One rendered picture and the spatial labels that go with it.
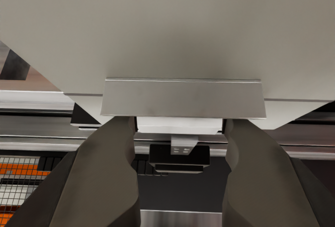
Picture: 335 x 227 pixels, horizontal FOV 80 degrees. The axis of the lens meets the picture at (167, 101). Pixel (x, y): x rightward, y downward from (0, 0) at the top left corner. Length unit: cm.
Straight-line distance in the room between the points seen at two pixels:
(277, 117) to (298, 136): 36
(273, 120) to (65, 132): 44
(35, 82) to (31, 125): 32
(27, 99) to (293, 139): 50
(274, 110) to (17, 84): 25
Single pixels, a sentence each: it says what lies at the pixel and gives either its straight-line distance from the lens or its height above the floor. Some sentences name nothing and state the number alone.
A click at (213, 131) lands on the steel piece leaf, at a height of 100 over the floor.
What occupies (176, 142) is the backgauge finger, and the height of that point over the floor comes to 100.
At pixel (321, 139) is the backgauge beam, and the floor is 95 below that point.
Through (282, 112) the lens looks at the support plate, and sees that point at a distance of 18.
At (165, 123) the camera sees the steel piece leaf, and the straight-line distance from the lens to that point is 19.
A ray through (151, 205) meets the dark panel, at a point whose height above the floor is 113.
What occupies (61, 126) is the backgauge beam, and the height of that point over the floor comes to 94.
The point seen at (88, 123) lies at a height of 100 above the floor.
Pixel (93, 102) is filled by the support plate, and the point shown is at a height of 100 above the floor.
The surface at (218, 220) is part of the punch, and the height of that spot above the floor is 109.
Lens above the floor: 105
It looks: 21 degrees down
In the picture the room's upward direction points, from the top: 178 degrees counter-clockwise
